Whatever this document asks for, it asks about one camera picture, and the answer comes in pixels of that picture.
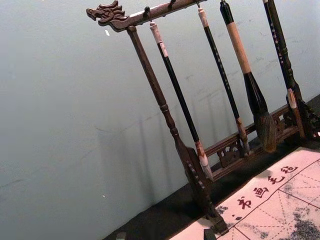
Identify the black table cloth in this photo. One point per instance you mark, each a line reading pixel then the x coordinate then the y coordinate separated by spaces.
pixel 172 212

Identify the slim black brush white ends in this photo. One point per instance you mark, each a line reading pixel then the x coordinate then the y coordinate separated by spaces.
pixel 176 87

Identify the small grey object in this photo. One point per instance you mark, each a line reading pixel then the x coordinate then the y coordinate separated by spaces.
pixel 121 236

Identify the white felt mat red grid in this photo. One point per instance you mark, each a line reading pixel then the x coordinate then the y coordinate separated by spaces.
pixel 275 207

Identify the small black block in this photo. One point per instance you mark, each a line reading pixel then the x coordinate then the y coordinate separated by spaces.
pixel 209 235

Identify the plain pale wall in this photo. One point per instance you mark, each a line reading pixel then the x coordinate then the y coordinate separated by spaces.
pixel 62 100

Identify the dark wooden dragon brush rack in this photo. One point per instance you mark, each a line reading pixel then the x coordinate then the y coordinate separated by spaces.
pixel 147 72

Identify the black brush white ferrule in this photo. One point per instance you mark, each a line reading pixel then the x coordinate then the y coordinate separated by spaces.
pixel 276 42

